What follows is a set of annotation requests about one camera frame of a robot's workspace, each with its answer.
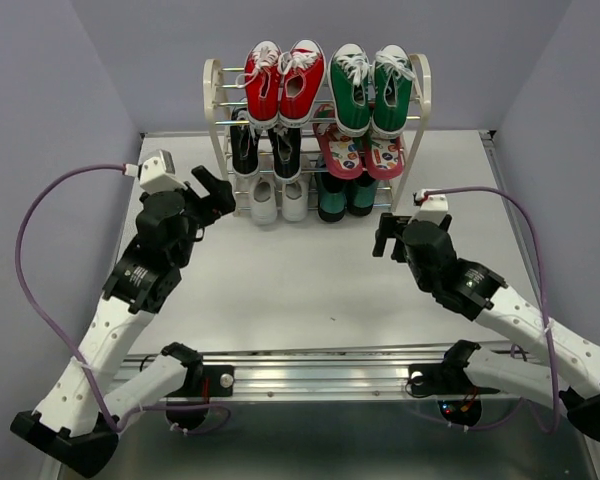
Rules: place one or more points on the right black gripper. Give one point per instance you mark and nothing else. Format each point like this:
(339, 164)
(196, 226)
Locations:
(390, 226)

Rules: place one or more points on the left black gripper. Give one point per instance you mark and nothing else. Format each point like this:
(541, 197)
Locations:
(221, 201)

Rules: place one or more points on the white sneaker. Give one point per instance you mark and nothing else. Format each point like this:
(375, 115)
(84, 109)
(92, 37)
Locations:
(295, 194)
(262, 201)

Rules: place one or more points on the black canvas sneaker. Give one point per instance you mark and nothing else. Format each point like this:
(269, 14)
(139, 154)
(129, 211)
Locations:
(244, 144)
(286, 149)

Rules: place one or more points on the red canvas sneaker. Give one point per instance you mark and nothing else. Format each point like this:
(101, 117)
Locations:
(302, 71)
(261, 82)

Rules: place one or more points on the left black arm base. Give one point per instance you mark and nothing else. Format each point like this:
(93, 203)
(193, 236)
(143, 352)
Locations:
(201, 380)

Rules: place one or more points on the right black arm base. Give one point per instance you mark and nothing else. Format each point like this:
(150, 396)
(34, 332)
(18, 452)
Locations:
(447, 377)

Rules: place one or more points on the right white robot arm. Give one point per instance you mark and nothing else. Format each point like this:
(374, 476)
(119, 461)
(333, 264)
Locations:
(565, 374)

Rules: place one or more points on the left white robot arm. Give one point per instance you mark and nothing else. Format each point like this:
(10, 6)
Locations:
(78, 423)

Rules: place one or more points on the cream metal shoe shelf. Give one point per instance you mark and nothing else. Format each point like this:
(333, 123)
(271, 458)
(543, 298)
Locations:
(218, 111)

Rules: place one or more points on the right teal black boot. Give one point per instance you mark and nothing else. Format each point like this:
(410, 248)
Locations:
(361, 193)

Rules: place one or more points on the teal black boot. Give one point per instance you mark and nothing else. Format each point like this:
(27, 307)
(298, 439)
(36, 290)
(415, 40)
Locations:
(332, 197)
(361, 193)

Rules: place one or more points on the right pink patterned slipper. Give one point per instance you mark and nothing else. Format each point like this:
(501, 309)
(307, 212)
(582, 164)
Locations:
(383, 157)

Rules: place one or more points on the pink patterned slipper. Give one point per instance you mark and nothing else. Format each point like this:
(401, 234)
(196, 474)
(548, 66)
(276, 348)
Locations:
(383, 157)
(339, 150)

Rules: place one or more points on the left teal black boot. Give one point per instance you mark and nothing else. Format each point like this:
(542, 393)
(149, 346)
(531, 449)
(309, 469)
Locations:
(332, 197)

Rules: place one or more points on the left pink patterned slipper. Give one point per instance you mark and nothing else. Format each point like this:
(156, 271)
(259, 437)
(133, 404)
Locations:
(339, 150)

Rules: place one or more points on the right green high-top sneaker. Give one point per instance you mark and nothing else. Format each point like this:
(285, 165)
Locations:
(393, 78)

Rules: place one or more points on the green high-top sneaker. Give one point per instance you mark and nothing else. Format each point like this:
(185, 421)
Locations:
(393, 78)
(348, 80)

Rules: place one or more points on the left green high-top sneaker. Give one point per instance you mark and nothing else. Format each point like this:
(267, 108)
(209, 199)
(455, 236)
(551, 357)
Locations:
(348, 80)

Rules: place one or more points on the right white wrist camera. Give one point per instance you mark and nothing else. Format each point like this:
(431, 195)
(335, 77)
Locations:
(431, 208)

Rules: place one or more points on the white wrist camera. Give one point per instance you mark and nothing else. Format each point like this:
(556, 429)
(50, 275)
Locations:
(431, 208)
(157, 173)

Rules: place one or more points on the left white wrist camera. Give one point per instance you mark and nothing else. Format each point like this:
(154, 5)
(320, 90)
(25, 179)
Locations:
(157, 173)

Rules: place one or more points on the aluminium mounting rail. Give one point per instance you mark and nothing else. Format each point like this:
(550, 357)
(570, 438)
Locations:
(358, 374)

